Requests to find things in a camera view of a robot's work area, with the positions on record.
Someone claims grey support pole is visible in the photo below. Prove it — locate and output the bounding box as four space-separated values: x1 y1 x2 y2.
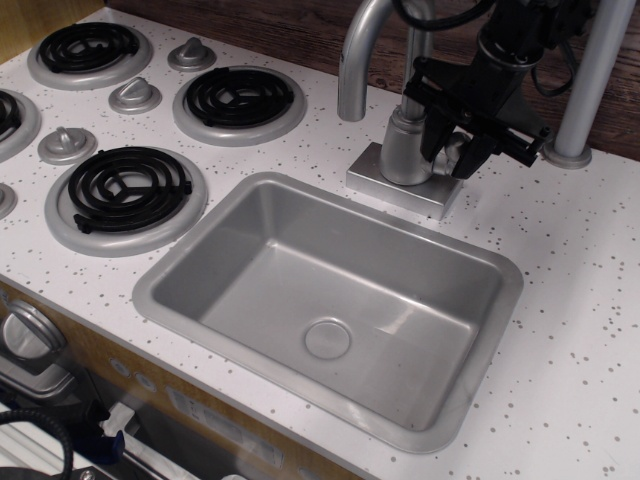
543 0 635 170

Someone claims silver oven dial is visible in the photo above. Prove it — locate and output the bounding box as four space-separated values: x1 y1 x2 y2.
1 299 66 374

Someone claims front right stove burner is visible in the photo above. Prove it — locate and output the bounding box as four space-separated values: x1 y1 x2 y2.
45 147 208 258

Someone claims grey stove knob lower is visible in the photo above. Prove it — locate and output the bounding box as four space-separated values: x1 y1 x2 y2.
37 127 97 166

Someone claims grey stove knob edge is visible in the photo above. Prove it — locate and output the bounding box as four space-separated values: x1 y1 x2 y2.
0 183 17 219

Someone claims grey stove knob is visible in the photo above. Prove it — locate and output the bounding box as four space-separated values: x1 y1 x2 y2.
108 77 162 115
167 37 217 72
37 127 97 166

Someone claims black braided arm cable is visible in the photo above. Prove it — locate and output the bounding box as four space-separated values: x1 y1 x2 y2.
392 0 499 31

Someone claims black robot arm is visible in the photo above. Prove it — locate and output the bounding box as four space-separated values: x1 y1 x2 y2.
393 1 595 179

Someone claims silver toy faucet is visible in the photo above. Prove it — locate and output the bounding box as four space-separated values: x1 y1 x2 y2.
337 0 464 221

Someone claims back right stove burner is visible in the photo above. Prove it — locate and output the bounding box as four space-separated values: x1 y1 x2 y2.
172 66 306 147

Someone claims grey toy sink basin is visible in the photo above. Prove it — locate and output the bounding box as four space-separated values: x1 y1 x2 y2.
132 172 523 454

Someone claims grey stove knob middle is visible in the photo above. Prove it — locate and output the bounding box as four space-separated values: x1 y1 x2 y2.
108 77 162 115

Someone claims back left stove burner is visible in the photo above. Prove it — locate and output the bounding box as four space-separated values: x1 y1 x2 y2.
27 22 153 91

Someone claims grey stove knob top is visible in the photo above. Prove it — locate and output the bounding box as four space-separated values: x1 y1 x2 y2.
167 37 217 72

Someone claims left edge stove burner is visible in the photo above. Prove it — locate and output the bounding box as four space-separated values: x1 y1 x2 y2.
1 90 41 162

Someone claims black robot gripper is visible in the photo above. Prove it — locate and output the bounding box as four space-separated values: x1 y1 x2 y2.
404 37 551 179

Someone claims silver faucet lever handle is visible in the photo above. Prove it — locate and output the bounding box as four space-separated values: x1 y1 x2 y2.
431 131 471 176

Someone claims black cable lower left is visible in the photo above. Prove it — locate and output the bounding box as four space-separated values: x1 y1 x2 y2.
0 407 74 476

